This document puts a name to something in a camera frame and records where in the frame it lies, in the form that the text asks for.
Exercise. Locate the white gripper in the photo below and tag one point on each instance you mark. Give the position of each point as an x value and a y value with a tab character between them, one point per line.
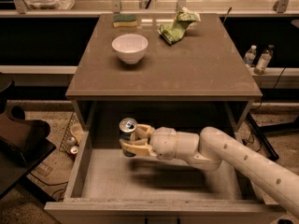
163	141

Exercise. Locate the red bull can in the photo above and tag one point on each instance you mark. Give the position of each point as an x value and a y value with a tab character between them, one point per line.
127	127

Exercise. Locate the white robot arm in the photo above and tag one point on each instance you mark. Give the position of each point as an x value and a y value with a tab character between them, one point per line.
206	151

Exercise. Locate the open top drawer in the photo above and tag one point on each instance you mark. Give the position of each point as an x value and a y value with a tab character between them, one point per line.
105	187

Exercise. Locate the soda can in basket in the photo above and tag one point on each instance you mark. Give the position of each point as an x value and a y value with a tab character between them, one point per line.
73	152

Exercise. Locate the brown cabinet with top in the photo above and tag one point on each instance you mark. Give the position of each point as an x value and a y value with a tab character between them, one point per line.
203	66

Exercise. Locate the white ceramic bowl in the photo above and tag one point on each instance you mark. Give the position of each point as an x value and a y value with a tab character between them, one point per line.
130	48

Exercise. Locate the green crumpled cloth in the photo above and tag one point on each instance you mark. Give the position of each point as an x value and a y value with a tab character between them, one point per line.
174	31

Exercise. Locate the black stand leg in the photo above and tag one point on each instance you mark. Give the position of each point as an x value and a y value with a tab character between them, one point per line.
272	155

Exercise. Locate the black chair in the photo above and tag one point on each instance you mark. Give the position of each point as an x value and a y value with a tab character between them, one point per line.
23	145

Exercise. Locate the green yellow sponge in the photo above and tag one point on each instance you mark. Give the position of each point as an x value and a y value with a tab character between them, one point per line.
124	20

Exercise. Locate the clear water bottle left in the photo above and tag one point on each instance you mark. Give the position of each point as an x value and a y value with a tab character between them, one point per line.
250	55

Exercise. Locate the clear water bottle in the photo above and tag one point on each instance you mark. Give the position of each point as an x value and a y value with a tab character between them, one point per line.
250	55
264	60

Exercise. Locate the clear water bottle right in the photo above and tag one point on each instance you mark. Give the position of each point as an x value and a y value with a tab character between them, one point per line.
264	60

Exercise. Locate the wire basket on floor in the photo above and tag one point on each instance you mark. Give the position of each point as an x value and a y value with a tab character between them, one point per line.
72	135

